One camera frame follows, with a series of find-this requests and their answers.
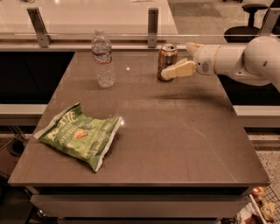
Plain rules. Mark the wire basket with snacks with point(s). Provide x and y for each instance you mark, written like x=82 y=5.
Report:
x=264 y=209

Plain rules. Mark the clear plastic water bottle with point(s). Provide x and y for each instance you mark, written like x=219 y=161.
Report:
x=101 y=49

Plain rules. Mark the black office chair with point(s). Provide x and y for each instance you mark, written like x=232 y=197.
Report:
x=245 y=33

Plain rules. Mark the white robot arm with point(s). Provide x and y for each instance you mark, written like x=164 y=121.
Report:
x=256 y=63

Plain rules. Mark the metal glass bracket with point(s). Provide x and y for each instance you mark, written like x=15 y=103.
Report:
x=152 y=37
x=39 y=27
x=269 y=21

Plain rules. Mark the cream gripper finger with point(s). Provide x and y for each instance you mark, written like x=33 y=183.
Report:
x=192 y=48
x=182 y=68

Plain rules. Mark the orange soda can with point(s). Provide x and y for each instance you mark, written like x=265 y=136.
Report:
x=167 y=56

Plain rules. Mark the green potato chip bag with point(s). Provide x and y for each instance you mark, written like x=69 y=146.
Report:
x=80 y=136

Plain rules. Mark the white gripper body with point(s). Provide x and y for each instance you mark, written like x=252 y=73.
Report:
x=205 y=60

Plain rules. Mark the grey table drawer front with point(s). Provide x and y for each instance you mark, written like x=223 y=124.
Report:
x=139 y=206

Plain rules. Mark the middle metal glass bracket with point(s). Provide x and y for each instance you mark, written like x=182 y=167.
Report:
x=152 y=37

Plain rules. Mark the left metal glass bracket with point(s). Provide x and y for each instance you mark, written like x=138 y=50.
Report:
x=39 y=27

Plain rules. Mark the right metal glass bracket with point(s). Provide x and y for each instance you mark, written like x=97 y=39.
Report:
x=269 y=21

